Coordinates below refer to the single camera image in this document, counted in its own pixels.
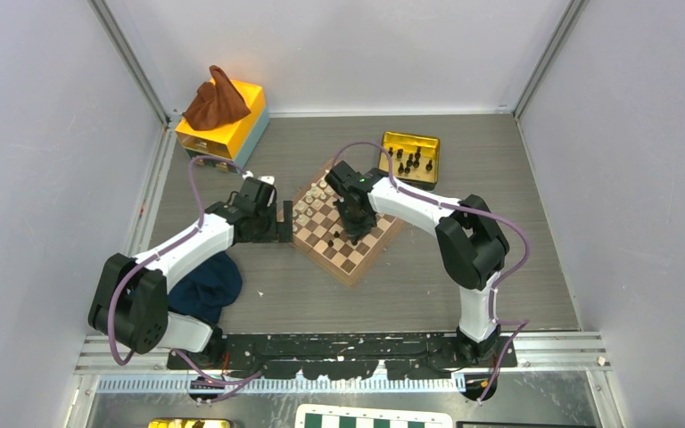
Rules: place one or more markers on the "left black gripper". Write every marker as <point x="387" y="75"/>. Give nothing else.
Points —
<point x="277" y="229"/>

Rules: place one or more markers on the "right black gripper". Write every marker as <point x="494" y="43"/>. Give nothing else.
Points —
<point x="354" y="232"/>

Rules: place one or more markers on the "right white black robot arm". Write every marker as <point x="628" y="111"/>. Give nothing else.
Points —
<point x="471" y="244"/>

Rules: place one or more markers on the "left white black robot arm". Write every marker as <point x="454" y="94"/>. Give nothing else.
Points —
<point x="131" y="301"/>

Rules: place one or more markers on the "black chess piece cluster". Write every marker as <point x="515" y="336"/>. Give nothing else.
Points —
<point x="332" y="239"/>

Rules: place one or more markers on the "wooden chess board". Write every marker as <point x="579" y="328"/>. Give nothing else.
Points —
<point x="318" y="232"/>

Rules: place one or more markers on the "white chess piece row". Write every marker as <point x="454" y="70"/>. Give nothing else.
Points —
<point x="313" y="207"/>

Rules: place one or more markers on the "green white chess mat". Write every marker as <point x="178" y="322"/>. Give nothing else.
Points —
<point x="322" y="416"/>

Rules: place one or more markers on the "gold metal tray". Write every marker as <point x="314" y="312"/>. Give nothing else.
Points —
<point x="415" y="158"/>

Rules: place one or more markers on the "yellow storage box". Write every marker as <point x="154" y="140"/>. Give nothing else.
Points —
<point x="236" y="141"/>

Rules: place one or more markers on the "dark blue cloth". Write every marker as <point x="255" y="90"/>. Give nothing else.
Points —
<point x="204" y="292"/>

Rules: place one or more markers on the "brown cloth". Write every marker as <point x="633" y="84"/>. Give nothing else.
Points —
<point x="217" y="103"/>

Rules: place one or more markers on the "gold tin at bottom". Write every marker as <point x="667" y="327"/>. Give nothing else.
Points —
<point x="190" y="423"/>

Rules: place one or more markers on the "black mounting base plate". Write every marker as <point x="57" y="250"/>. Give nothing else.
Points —
<point x="345" y="356"/>

